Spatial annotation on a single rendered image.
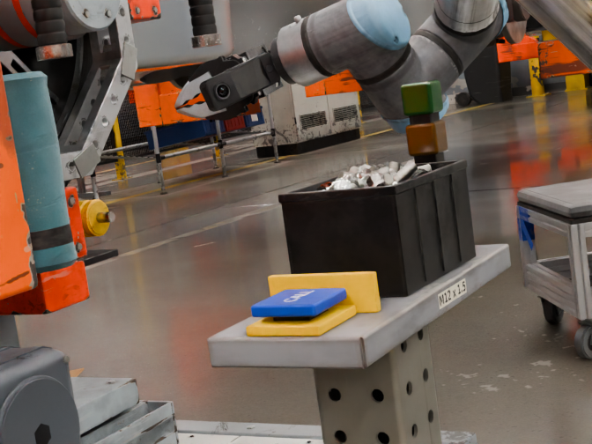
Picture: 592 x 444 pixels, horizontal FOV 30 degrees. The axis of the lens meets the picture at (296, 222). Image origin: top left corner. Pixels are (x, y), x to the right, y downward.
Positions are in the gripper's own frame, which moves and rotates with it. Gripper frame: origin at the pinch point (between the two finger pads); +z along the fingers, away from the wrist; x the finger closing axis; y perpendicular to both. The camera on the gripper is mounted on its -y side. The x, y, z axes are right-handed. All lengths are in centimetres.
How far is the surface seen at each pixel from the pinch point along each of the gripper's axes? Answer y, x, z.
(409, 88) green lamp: -13.3, -8.6, -41.7
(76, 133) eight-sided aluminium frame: -1.7, 2.8, 19.2
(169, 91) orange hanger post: 346, 0, 249
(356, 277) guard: -46, -21, -43
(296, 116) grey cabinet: 690, -68, 385
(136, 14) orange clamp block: 16.1, 16.3, 11.5
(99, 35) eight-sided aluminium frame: 10.5, 15.6, 16.1
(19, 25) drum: -18.1, 19.4, 5.8
